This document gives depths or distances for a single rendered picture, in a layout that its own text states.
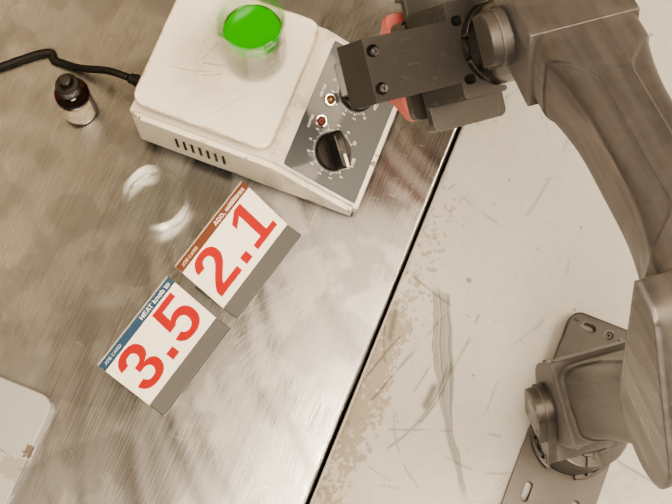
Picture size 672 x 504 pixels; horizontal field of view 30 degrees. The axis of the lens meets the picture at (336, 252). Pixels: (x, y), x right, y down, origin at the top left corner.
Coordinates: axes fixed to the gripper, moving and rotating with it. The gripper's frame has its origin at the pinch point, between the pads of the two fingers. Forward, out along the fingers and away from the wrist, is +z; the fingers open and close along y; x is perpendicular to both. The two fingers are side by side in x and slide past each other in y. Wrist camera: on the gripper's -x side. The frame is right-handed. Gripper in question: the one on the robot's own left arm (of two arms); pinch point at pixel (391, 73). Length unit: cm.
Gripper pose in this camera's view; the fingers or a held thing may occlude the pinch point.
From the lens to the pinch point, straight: 99.3
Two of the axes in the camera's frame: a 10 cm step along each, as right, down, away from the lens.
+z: -4.7, 0.3, 8.8
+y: 2.4, 9.7, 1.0
